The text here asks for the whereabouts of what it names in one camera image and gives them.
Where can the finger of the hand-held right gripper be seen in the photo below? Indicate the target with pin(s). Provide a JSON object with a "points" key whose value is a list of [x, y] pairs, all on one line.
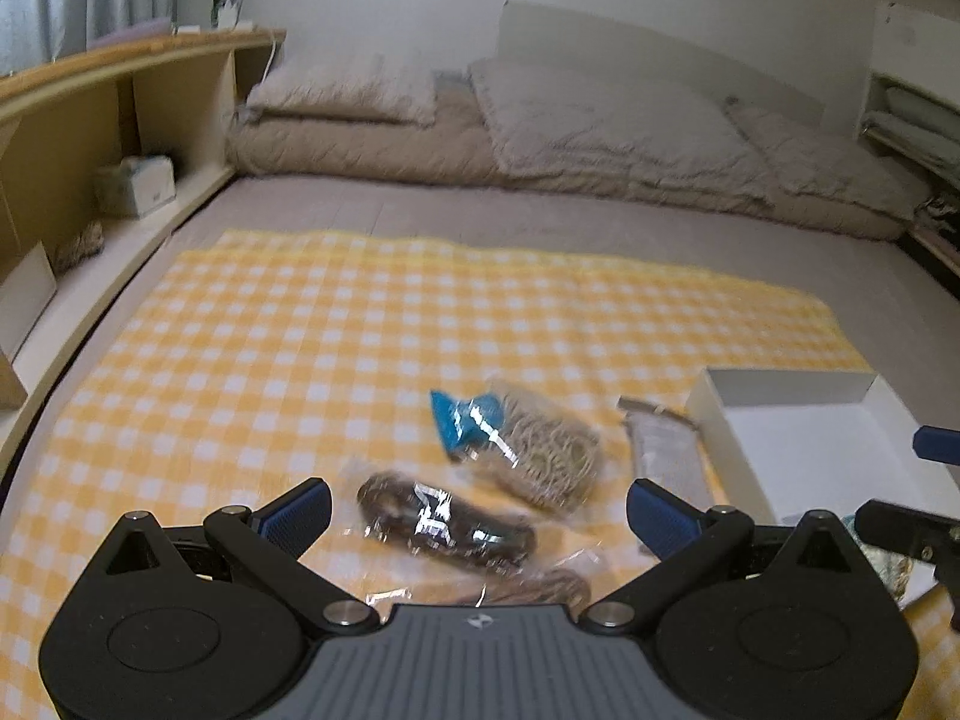
{"points": [[939, 444], [904, 526]]}

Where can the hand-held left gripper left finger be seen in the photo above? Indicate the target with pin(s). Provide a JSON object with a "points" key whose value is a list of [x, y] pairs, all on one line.
{"points": [[296, 519]]}

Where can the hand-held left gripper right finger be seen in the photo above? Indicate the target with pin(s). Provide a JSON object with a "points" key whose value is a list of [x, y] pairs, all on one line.
{"points": [[661, 522]]}

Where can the clear packet with white contents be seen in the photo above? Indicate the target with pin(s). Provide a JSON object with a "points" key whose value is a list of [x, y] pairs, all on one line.
{"points": [[664, 442]]}

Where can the white cardboard box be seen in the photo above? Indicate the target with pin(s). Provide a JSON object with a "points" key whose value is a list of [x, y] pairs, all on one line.
{"points": [[810, 450]]}

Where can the blue packet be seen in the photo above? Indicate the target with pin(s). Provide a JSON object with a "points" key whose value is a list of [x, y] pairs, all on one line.
{"points": [[465, 420]]}

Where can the patterned packet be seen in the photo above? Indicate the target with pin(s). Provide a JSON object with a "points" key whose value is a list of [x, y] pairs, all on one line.
{"points": [[889, 562]]}

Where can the yellow checkered cloth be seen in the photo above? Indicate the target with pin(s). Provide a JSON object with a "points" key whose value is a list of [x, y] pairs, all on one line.
{"points": [[300, 330]]}

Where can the folded linens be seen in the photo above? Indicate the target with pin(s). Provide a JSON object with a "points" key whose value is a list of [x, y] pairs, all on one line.
{"points": [[922, 124]]}

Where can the woven brown item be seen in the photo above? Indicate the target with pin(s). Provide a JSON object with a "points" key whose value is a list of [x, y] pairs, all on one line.
{"points": [[79, 246]]}

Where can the tissue box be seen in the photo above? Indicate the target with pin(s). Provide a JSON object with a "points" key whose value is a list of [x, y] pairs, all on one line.
{"points": [[146, 184]]}

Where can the folded beige quilt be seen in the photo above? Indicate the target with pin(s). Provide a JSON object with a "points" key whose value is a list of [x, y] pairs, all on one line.
{"points": [[360, 154]]}

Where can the large beige pillow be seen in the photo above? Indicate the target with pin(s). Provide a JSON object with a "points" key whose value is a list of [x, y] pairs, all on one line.
{"points": [[600, 120]]}

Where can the white cabinet shelf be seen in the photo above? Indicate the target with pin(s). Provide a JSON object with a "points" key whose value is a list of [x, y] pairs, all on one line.
{"points": [[915, 37]]}

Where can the small beige pillow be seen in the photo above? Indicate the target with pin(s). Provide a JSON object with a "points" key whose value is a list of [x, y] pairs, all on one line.
{"points": [[345, 86]]}

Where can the white power strip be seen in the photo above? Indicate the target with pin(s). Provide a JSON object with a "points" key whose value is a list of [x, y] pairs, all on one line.
{"points": [[214, 28]]}

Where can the wooden headboard shelf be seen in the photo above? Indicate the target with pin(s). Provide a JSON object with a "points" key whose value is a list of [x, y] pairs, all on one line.
{"points": [[75, 67]]}

